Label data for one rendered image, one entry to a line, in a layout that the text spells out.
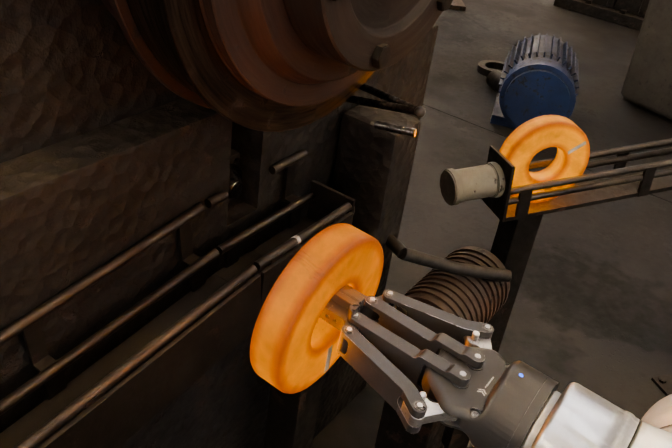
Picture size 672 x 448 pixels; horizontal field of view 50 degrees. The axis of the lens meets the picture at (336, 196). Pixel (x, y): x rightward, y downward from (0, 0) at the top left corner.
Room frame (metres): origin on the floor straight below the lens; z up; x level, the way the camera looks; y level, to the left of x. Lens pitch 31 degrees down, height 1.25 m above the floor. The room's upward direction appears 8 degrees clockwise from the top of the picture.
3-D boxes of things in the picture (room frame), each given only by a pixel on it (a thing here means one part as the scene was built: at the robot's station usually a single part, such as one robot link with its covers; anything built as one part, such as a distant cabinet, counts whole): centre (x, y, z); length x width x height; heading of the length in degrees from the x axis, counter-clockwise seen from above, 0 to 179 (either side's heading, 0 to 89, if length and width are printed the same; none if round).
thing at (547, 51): (2.90, -0.77, 0.17); 0.57 x 0.31 x 0.34; 168
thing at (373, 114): (0.98, -0.05, 0.68); 0.11 x 0.08 x 0.24; 58
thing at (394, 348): (0.44, -0.07, 0.84); 0.11 x 0.01 x 0.04; 60
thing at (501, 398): (0.41, -0.14, 0.84); 0.09 x 0.08 x 0.07; 58
